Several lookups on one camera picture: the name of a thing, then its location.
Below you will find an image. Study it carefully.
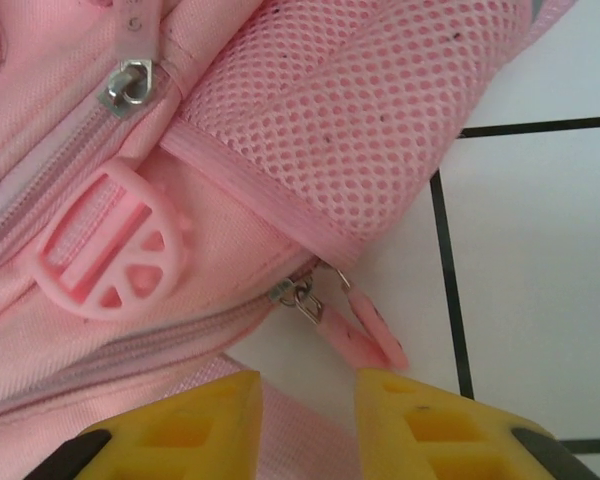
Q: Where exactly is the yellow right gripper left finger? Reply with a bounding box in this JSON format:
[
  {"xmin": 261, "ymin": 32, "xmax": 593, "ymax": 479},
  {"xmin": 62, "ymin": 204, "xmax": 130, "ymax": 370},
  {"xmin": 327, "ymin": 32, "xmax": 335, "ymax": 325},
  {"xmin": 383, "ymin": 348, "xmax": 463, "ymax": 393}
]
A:
[{"xmin": 34, "ymin": 369, "xmax": 264, "ymax": 480}]

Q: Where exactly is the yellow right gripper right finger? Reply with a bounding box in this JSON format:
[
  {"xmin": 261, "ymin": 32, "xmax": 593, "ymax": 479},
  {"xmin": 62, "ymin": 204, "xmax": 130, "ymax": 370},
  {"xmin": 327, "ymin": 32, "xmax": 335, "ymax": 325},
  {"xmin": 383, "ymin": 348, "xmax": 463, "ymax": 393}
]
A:
[{"xmin": 356, "ymin": 368, "xmax": 589, "ymax": 480}]

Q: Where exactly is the pink student backpack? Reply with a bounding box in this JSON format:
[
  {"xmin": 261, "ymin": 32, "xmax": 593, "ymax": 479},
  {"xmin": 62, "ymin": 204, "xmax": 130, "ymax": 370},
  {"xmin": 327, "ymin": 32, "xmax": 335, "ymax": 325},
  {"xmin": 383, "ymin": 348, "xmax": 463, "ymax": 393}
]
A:
[{"xmin": 0, "ymin": 0, "xmax": 579, "ymax": 480}]

